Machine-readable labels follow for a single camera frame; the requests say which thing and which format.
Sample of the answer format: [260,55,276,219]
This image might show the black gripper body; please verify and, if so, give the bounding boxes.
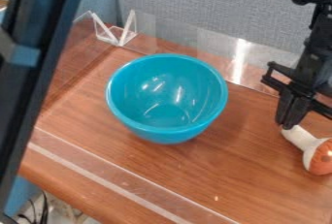
[261,45,332,119]

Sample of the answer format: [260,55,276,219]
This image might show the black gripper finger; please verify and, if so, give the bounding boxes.
[275,89,298,125]
[283,97,312,130]

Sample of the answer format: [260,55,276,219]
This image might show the white brown toy mushroom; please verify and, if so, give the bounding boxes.
[282,125,332,176]

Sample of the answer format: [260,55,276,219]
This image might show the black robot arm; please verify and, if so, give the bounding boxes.
[0,0,332,224]

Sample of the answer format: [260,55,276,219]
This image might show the blue plastic bowl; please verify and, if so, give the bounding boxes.
[105,53,229,144]

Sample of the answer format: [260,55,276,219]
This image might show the clear acrylic back barrier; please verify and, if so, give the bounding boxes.
[73,9,332,103]

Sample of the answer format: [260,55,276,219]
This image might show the clear acrylic barrier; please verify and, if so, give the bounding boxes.
[29,128,239,224]
[73,9,332,103]

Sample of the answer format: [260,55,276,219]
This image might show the clear acrylic front barrier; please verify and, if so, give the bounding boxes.
[29,128,239,224]

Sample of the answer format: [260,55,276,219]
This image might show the clear acrylic corner bracket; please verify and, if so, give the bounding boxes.
[74,10,138,47]

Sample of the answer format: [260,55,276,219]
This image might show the black cables under table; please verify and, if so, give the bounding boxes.
[0,190,51,224]

